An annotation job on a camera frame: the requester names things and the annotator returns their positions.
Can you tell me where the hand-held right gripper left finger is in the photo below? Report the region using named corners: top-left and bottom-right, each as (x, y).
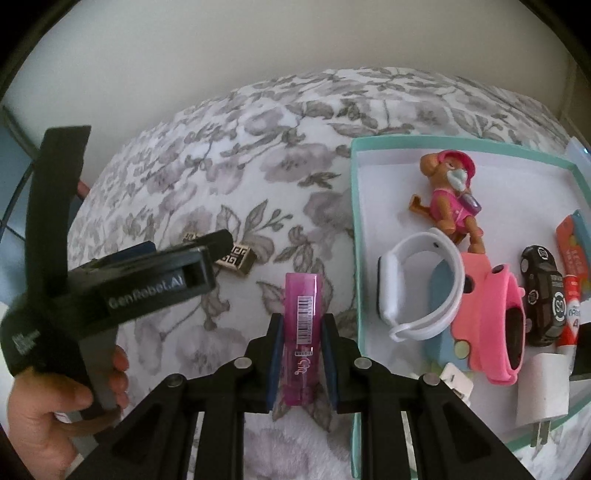
top-left (65, 313), bottom-right (284, 480)

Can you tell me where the red and white tube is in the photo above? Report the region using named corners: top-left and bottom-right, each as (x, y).
top-left (558, 273), bottom-right (583, 348)

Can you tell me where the person's left hand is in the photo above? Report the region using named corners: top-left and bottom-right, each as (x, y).
top-left (7, 344), bottom-right (131, 476)

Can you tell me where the teal shallow cardboard tray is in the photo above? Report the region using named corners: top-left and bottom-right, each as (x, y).
top-left (348, 135), bottom-right (591, 480)

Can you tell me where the black toy car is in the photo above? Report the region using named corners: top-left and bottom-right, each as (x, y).
top-left (521, 244), bottom-right (568, 347)

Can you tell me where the white power strip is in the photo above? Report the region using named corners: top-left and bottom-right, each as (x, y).
top-left (566, 137), bottom-right (591, 169)

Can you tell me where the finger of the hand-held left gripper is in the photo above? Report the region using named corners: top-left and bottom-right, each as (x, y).
top-left (113, 241), bottom-right (158, 259)
top-left (185, 229), bottom-right (234, 261)

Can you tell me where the white wall charger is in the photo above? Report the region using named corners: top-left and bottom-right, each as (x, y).
top-left (515, 353), bottom-right (571, 449)

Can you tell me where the pink lipstick tube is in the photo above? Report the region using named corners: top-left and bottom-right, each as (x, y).
top-left (283, 271), bottom-right (329, 407)

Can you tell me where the white smartwatch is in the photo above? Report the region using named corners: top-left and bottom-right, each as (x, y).
top-left (376, 228), bottom-right (465, 342)

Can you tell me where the toy dog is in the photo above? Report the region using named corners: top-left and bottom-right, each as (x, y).
top-left (409, 150), bottom-right (488, 254)

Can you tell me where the black wall charger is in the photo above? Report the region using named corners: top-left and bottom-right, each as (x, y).
top-left (570, 342), bottom-right (591, 381)

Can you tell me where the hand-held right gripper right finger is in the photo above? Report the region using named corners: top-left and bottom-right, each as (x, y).
top-left (321, 313), bottom-right (527, 480)

